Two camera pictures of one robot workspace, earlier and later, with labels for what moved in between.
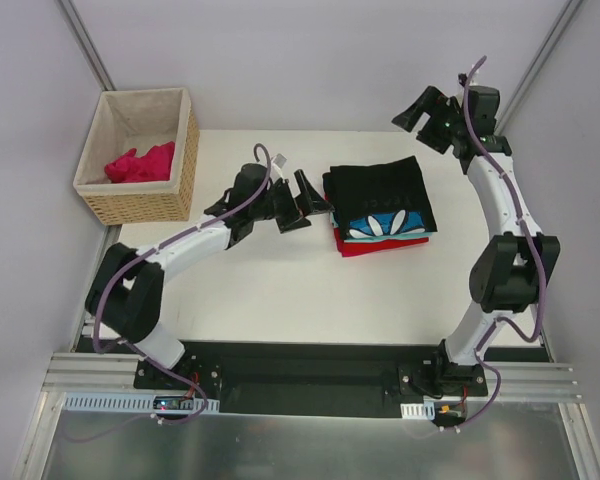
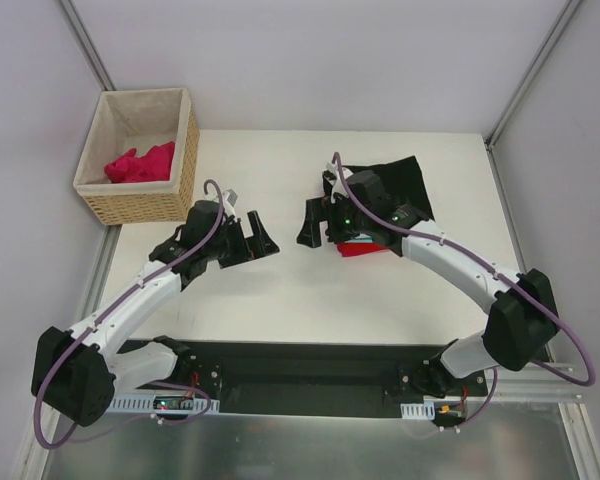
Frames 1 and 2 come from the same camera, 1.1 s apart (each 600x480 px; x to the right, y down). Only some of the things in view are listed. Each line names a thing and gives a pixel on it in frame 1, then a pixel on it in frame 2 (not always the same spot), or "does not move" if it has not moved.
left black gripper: (290, 206) to (243, 244)
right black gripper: (434, 125) to (328, 220)
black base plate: (313, 377) does not move
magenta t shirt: (155, 165) does not move
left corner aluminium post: (85, 45) does not move
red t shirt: (359, 247) does not move
